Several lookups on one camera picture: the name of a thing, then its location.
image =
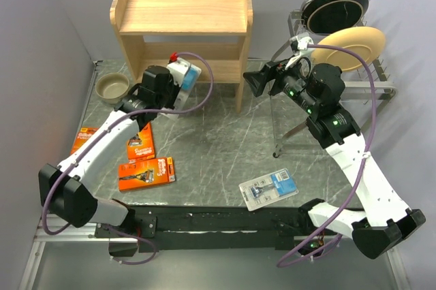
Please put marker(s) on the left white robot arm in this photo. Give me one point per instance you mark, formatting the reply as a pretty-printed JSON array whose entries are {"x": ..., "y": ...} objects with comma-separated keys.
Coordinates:
[{"x": 64, "y": 187}]

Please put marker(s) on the blue razor blister pack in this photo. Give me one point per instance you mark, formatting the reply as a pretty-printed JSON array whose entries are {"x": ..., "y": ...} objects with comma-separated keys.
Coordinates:
[
  {"x": 268, "y": 189},
  {"x": 186, "y": 89}
]

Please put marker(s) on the wooden two-tier shelf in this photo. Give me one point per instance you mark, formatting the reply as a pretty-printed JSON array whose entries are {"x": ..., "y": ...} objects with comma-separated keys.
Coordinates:
[{"x": 149, "y": 31}]

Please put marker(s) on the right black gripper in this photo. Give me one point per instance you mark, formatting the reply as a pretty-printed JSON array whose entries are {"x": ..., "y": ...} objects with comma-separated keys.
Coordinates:
[{"x": 257, "y": 79}]

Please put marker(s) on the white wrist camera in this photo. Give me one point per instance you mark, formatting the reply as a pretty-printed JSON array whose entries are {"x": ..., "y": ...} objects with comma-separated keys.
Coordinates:
[
  {"x": 300, "y": 48},
  {"x": 179, "y": 68}
]

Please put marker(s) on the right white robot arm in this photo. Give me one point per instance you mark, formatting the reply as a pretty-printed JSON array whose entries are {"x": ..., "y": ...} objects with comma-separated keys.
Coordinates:
[{"x": 385, "y": 220}]

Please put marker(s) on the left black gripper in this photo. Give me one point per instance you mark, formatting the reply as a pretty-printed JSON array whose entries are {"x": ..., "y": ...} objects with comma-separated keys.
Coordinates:
[{"x": 176, "y": 88}]

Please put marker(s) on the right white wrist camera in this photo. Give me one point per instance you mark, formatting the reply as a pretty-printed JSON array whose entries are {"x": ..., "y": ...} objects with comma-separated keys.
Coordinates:
[{"x": 300, "y": 48}]

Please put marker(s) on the beige plate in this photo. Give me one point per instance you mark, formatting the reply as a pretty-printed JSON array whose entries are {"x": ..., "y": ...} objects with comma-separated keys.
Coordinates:
[{"x": 367, "y": 42}]

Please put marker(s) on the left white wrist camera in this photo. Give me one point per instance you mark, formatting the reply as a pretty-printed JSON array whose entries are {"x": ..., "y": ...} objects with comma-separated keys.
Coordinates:
[{"x": 179, "y": 68}]

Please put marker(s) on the upper orange razor box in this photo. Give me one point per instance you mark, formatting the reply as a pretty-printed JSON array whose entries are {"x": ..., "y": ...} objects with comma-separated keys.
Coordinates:
[{"x": 141, "y": 146}]

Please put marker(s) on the lower orange razor box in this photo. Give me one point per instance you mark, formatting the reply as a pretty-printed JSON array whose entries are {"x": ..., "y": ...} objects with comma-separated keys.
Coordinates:
[{"x": 144, "y": 174}]

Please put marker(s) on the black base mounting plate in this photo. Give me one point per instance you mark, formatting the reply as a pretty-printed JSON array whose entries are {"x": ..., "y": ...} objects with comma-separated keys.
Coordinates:
[{"x": 207, "y": 228}]

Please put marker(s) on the beige ceramic bowl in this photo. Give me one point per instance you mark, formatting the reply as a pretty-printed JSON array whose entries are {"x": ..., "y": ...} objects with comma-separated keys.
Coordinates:
[{"x": 112, "y": 87}]

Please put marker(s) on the hidden orange razor box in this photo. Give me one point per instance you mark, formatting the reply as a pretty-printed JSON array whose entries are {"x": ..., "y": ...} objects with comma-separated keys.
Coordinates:
[{"x": 81, "y": 138}]

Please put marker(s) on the aluminium rail frame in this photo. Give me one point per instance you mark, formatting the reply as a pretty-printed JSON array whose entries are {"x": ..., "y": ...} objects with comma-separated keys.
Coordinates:
[{"x": 76, "y": 259}]

